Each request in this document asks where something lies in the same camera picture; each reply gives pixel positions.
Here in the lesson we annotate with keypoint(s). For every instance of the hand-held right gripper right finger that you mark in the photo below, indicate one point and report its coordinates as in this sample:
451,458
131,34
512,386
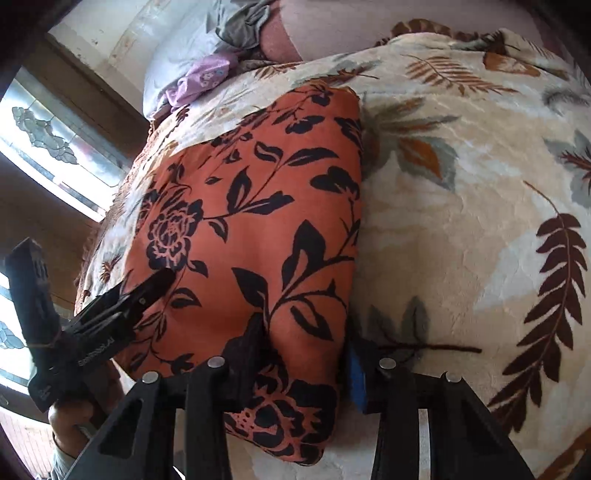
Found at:
358,381

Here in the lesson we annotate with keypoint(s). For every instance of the pile of grey purple clothes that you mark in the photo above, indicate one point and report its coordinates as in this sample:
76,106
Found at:
184,41

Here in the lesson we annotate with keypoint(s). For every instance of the person's left hand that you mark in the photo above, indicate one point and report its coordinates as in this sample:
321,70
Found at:
92,410

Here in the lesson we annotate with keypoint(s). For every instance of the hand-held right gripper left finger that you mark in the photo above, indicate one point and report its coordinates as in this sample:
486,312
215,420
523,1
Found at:
251,341

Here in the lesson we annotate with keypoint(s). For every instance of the grey cloth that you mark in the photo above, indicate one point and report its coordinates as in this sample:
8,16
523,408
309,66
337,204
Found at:
244,27

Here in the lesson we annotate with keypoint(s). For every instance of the pink quilted bedsheet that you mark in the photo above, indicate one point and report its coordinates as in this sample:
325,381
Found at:
346,23

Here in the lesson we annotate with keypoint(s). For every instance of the patterned glass window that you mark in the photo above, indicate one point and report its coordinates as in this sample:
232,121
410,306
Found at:
55,138

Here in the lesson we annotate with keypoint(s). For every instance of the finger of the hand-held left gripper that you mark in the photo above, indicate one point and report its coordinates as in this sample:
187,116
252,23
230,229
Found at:
120,318
147,286

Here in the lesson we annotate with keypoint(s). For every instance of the purple floral cloth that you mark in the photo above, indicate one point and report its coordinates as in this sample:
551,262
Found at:
203,74

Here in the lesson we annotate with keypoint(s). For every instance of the orange black floral garment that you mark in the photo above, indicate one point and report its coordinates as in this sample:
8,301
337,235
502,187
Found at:
258,207

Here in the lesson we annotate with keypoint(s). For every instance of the cream leaf-print plush blanket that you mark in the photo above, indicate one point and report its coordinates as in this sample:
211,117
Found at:
461,230

